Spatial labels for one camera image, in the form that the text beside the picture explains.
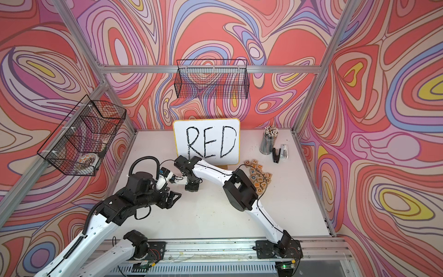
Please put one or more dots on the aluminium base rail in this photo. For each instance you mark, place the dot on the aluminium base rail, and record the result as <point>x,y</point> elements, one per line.
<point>229,257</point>

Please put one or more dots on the black wire basket left wall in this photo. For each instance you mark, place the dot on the black wire basket left wall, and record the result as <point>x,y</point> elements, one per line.
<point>90,127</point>

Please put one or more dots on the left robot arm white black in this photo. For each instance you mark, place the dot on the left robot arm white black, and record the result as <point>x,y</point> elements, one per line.
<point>142,190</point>

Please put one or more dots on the black stapler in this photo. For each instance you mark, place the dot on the black stapler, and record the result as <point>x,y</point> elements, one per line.
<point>276,155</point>

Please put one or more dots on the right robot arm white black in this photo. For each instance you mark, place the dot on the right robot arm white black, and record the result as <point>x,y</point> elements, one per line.
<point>243,196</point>

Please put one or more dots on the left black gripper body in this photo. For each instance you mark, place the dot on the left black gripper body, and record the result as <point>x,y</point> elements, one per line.
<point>160,199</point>

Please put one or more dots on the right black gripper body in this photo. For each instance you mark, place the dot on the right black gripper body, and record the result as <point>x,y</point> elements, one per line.
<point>193,184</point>

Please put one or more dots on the black wire basket wall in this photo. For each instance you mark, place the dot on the black wire basket wall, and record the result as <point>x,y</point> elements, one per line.
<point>90,127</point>
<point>212,79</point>

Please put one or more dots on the pile of wooden letter blocks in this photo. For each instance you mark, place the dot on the pile of wooden letter blocks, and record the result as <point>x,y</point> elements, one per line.
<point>258,176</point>

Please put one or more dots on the whiteboard with word RED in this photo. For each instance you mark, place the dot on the whiteboard with word RED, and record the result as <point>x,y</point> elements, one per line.
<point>217,141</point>

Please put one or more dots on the mesh cup with pencils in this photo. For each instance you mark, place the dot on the mesh cup with pencils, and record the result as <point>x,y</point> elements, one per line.
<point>268,141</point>

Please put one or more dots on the black wire basket back wall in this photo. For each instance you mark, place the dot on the black wire basket back wall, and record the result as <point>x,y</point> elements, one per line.
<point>212,79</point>

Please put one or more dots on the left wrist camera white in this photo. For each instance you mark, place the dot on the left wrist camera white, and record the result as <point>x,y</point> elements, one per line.
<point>164,176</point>

